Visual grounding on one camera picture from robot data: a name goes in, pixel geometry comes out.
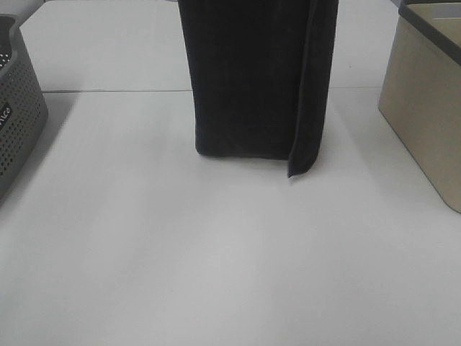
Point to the dark navy towel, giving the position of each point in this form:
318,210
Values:
260,73

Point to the beige storage bin grey rim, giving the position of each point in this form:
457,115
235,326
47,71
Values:
420,97

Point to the grey perforated plastic basket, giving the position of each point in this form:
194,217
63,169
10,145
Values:
24,112

